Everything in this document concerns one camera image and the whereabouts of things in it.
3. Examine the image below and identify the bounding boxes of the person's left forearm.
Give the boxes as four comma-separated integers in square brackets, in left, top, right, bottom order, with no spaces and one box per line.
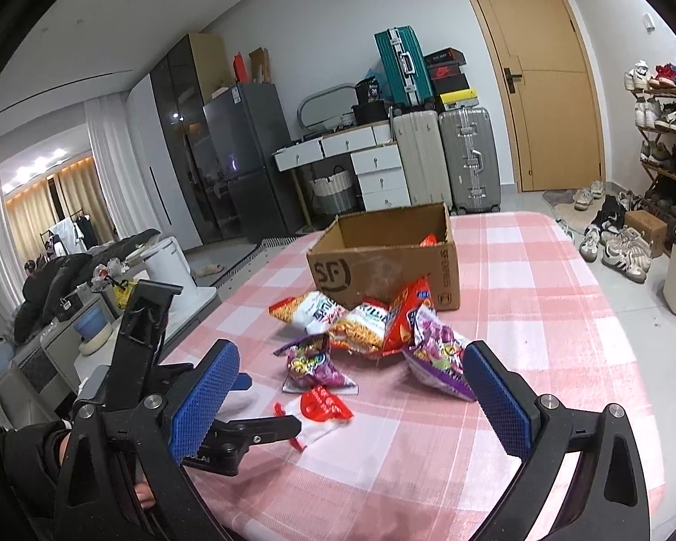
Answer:
[0,420,74,519]

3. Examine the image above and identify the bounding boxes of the black white patterned rug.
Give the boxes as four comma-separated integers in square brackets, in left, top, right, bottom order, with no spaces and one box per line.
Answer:
[217,231,316,294]

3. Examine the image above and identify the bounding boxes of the black storage box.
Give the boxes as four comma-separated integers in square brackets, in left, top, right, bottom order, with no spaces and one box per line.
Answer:
[352,102,392,125]

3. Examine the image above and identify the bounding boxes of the red white snack packet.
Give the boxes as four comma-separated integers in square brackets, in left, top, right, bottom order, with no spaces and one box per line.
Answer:
[274,385,355,452]

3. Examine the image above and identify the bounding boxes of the white woven laundry basket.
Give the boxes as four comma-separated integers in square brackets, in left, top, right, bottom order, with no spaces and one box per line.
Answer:
[307,166,357,215]

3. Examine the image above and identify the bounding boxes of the brown cardboard box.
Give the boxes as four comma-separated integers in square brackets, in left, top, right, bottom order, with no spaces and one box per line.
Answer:
[306,203,461,312]

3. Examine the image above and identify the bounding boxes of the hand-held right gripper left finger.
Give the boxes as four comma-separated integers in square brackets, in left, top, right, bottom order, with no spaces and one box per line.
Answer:
[50,339,243,541]

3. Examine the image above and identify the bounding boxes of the white drawer desk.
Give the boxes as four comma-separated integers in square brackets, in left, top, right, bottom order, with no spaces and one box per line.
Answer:
[274,123,412,229]

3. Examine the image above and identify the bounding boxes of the white wardrobe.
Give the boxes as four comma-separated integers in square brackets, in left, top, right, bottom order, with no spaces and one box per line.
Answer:
[125,73,204,252]

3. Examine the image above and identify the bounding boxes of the oval grey mirror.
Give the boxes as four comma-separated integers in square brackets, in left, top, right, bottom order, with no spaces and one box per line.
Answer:
[297,84,357,130]

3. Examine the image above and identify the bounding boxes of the pink plaid tablecloth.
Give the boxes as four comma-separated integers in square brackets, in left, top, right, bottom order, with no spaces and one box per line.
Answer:
[155,210,666,541]

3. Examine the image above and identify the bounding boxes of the beige curtain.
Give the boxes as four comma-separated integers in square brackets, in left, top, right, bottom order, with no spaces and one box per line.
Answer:
[5,169,114,249]

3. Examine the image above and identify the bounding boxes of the person's left hand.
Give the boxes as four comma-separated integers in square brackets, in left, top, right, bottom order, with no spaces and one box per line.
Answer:
[132,476,161,511]

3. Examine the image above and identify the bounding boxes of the yellow plastic bag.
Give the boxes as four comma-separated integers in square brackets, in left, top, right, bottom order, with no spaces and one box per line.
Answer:
[113,277,139,311]

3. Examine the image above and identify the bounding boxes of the white noodle snack bag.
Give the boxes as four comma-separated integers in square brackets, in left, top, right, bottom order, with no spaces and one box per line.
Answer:
[328,303,392,355]
[269,291,350,335]

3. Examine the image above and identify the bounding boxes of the blue white bowl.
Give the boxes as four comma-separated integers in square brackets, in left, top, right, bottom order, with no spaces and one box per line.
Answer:
[73,312,114,356]

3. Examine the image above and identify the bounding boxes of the small brown cardboard carton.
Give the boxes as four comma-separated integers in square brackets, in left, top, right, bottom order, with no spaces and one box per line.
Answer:
[624,210,668,257]

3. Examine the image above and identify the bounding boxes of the white sheer curtain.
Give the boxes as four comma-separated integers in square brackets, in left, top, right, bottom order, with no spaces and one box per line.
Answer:
[0,96,147,305]

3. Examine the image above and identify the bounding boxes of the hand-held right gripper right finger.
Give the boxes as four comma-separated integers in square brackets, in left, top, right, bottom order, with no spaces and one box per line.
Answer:
[463,340,654,541]

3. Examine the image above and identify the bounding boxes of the brown cardboard piece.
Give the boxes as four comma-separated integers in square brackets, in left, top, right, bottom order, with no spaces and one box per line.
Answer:
[249,46,271,84]

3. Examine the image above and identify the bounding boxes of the scattered sneakers pile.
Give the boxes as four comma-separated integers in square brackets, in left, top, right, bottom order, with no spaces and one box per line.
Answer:
[555,180,654,284]

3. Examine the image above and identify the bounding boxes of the shoe rack with shoes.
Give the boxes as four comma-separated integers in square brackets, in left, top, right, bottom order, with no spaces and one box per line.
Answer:
[624,56,676,226]

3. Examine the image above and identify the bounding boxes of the red chip bag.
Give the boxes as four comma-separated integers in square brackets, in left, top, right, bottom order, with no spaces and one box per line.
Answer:
[380,275,436,355]

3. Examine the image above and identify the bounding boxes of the silver suitcase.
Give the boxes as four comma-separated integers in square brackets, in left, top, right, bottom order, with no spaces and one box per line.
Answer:
[438,106,502,216]

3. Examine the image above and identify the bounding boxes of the grey door mat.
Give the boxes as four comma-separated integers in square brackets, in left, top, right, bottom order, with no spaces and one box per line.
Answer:
[542,188,598,232]

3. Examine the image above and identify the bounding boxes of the purple snack bag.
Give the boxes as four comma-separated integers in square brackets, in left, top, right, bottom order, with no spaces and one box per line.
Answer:
[274,334,360,395]
[401,304,480,403]

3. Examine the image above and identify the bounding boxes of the tan wooden door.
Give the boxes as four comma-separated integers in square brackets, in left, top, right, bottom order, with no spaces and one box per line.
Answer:
[452,0,606,193]

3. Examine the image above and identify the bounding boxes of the clothes rack with garments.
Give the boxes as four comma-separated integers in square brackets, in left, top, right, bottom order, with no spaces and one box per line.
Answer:
[41,211,110,263]

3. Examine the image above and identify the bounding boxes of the black puffer jacket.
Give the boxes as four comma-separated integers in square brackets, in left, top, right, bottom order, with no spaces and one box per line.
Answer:
[14,228,161,344]

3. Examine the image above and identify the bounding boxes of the beige suitcase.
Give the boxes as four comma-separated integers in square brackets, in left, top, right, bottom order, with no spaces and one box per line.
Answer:
[391,108,454,215]

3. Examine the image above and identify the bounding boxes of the white round appliance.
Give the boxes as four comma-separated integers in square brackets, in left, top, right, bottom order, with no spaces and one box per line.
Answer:
[143,237,195,294]

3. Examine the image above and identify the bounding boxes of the dark grey refrigerator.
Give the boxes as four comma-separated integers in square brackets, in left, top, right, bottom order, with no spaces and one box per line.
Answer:
[203,82,305,244]

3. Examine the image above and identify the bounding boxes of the dark glass cabinet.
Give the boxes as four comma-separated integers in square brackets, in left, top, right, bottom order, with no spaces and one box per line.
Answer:
[149,34,232,249]

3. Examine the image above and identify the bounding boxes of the yellow black shoe box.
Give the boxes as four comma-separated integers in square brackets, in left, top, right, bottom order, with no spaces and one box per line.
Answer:
[436,87,480,110]

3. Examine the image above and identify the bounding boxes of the teal suitcase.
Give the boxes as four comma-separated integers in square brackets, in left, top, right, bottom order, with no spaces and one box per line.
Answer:
[374,25,434,110]

